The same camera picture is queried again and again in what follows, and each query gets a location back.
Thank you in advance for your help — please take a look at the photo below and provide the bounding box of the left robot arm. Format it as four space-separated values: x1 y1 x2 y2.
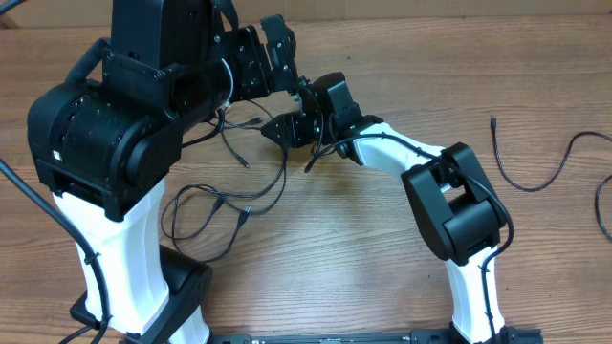
27 0 297 343

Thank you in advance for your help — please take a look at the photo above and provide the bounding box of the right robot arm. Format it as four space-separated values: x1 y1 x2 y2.
262 73 513 343

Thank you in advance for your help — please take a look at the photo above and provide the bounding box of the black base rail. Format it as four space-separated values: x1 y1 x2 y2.
209 328 544 344

